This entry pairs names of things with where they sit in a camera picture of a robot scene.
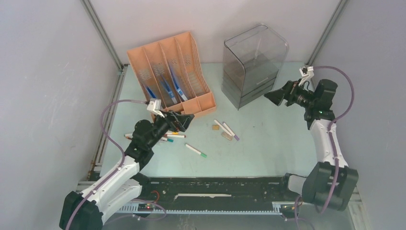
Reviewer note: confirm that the white marker purple cap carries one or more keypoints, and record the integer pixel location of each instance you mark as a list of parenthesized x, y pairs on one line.
[(232, 133)]

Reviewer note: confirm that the white marker teal cap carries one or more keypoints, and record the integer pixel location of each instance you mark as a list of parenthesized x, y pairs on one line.
[(166, 139)]

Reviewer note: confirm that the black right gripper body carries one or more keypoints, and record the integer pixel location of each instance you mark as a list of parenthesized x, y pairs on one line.
[(298, 95)]

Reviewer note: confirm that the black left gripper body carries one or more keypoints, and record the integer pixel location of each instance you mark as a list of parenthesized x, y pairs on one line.
[(167, 125)]

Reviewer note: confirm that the orange plastic desk organizer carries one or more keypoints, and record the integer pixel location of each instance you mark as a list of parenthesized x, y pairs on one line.
[(180, 51)]

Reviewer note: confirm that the blue folder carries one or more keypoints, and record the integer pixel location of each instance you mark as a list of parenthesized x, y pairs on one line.
[(168, 89), (177, 85), (150, 92)]

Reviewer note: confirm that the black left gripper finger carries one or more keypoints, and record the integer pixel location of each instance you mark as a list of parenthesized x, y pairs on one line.
[(171, 115), (183, 121)]

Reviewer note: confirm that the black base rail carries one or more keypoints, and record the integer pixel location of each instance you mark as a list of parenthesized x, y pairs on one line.
[(213, 196)]

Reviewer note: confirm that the aluminium frame post right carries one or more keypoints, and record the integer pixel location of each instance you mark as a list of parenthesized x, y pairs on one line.
[(327, 31)]

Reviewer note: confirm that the aluminium frame post left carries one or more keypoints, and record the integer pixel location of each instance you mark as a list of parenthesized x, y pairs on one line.
[(94, 18)]

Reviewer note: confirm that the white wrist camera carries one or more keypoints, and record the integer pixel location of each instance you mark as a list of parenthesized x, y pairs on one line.
[(154, 107), (307, 73)]

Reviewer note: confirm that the aluminium frame post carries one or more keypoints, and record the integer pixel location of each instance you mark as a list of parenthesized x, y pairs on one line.
[(94, 18), (327, 31)]

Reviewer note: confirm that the grey transparent drawer unit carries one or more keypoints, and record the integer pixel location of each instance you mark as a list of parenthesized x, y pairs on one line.
[(251, 64)]

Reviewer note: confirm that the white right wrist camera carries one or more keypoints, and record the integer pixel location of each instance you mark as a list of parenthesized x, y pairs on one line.
[(307, 73)]

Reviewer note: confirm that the white marker red cap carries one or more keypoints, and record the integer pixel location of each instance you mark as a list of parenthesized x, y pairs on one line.
[(175, 136)]

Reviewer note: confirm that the long beige eraser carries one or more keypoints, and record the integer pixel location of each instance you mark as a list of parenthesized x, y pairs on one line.
[(227, 136)]

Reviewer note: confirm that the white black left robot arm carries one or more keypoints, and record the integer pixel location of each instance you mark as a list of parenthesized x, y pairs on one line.
[(91, 208)]

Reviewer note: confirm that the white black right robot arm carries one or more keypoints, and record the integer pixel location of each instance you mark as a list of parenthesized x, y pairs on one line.
[(331, 182)]

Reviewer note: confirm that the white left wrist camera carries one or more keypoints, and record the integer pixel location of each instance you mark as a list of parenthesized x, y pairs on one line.
[(154, 107)]

